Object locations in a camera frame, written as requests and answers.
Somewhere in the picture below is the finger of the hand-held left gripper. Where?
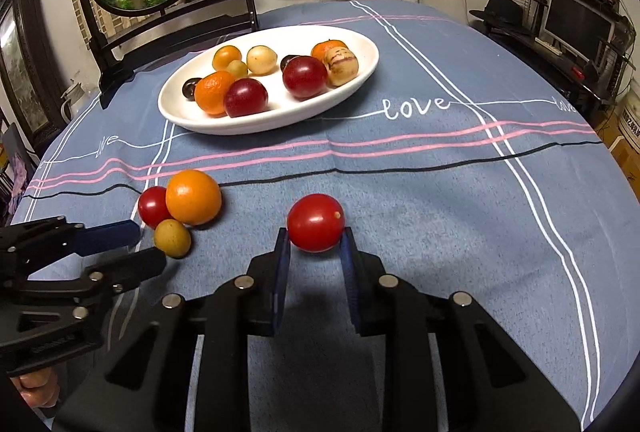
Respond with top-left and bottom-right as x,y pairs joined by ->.
0,217 -> 142,280
15,247 -> 167,319

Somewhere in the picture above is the white oval plate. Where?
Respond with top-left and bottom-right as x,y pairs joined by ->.
158,26 -> 380,135

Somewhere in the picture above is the black hat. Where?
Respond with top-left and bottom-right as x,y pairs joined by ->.
469,0 -> 523,30

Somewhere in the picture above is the white jug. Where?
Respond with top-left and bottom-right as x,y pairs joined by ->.
61,82 -> 93,123

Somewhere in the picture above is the striped pepino melon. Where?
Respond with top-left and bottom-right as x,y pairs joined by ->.
323,46 -> 360,87

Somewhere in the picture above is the yellow-orange round fruit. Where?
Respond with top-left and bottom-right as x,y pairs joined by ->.
212,45 -> 243,72

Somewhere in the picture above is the red tomato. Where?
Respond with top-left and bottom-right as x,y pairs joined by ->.
287,193 -> 346,253
137,186 -> 173,229

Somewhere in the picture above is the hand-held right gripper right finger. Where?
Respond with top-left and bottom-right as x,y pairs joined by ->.
340,227 -> 583,432

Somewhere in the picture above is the computer monitor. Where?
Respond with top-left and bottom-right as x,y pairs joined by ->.
539,0 -> 616,62

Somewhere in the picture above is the white bucket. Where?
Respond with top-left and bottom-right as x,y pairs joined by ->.
617,79 -> 640,147

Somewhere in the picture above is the pale yellow round fruit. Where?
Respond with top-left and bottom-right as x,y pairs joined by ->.
246,45 -> 279,76

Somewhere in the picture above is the chair with purple cloth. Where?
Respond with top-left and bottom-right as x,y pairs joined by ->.
0,122 -> 41,213

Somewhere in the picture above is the dark red plum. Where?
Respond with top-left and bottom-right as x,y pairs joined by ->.
282,56 -> 329,100
223,78 -> 269,119

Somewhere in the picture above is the dark framed picture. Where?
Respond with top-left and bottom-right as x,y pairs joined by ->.
0,0 -> 68,143

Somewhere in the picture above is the orange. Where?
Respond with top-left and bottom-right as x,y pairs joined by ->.
194,70 -> 237,116
310,40 -> 348,62
165,169 -> 223,227

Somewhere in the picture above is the black desk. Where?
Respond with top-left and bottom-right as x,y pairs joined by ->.
475,0 -> 638,123

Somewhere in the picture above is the blue striped tablecloth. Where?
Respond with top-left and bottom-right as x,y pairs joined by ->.
10,0 -> 640,432

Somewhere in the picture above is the person's left hand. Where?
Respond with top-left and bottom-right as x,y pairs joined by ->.
10,368 -> 62,409

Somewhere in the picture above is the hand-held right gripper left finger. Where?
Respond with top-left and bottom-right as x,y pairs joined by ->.
52,228 -> 292,432

